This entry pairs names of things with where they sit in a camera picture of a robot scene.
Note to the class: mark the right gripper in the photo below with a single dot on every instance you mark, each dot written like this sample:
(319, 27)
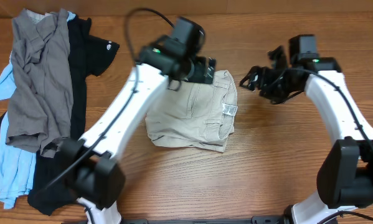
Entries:
(264, 73)

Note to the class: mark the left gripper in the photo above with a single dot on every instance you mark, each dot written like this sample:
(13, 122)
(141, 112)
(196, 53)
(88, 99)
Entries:
(200, 76)

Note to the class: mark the beige khaki shorts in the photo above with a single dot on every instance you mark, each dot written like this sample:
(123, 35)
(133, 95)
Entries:
(198, 115)

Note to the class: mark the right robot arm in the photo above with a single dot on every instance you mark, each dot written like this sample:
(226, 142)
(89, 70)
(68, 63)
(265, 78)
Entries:
(344, 183)

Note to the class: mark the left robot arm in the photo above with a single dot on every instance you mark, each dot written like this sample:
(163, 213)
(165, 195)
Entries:
(91, 164)

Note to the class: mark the grey shirt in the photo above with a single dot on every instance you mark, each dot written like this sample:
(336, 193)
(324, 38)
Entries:
(40, 108)

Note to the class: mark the black t-shirt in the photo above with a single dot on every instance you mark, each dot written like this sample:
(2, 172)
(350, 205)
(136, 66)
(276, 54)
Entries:
(80, 62)

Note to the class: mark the light blue shirt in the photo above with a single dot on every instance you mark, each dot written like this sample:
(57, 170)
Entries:
(38, 86)

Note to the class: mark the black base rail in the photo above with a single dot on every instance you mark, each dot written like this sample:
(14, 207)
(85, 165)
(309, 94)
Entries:
(198, 221)

